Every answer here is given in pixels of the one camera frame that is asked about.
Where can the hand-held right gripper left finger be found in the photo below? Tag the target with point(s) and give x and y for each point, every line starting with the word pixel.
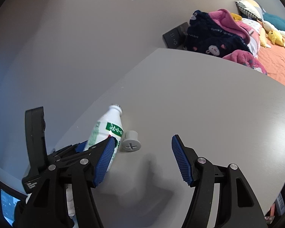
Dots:
pixel 104 161

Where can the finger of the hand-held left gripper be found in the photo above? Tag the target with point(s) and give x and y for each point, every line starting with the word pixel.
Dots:
pixel 66 158
pixel 82 146

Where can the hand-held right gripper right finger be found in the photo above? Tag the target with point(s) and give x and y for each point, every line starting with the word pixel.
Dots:
pixel 180 161

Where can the grey plastic plug cap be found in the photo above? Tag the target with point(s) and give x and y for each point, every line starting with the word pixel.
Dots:
pixel 131 144

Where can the white bottle with green label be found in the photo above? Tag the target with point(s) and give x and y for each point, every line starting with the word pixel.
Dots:
pixel 107 121

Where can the navy printed fleece garment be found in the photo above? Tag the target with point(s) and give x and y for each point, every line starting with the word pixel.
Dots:
pixel 204 40

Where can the bed with orange sheet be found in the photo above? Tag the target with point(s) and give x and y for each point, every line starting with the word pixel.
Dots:
pixel 277 61

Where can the white striped garment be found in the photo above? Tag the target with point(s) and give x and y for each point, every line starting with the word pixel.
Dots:
pixel 254 42

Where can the yellow dotted pillow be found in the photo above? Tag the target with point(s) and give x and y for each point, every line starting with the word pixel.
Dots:
pixel 263 39

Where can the pink hooded garment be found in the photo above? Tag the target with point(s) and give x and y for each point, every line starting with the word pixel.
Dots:
pixel 224 19

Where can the mustard spotted garment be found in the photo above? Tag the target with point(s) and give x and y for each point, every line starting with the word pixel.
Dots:
pixel 236 17

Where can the white dotted cloth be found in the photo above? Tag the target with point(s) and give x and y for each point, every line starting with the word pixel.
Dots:
pixel 251 23

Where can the yellow duck plush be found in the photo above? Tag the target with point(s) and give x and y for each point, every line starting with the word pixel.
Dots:
pixel 275 36

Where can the patchwork pillow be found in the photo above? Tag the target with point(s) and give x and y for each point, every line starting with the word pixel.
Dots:
pixel 249 7

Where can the teal pillow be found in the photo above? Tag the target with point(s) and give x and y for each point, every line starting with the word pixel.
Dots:
pixel 280 21

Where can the black wall socket panel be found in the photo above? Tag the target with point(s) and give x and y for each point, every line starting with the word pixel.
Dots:
pixel 173 36

